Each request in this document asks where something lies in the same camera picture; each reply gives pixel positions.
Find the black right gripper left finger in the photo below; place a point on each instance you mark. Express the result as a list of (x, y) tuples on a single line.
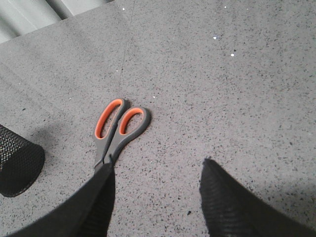
[(85, 214)]

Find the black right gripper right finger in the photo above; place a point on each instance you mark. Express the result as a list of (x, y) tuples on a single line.
[(230, 210)]

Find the grey orange scissors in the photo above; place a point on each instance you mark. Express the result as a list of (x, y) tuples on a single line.
[(116, 138)]

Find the black mesh pen cup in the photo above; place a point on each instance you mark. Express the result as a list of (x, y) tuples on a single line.
[(21, 162)]

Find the grey curtain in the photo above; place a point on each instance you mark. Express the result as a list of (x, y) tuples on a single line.
[(19, 17)]

